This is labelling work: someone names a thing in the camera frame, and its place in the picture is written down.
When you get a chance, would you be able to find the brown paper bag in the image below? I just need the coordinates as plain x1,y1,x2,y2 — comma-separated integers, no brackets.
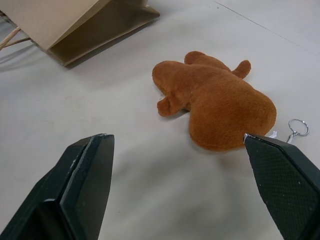
0,0,161,68

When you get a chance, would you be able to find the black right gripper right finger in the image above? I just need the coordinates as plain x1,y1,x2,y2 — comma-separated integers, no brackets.
243,133,320,240

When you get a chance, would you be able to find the silver metal key ring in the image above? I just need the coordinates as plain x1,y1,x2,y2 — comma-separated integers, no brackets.
284,119,311,145

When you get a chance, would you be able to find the brown plush toy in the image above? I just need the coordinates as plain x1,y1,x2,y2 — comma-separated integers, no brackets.
151,50,278,152

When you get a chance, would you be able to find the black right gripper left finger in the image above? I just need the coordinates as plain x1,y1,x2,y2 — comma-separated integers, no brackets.
0,133,115,240

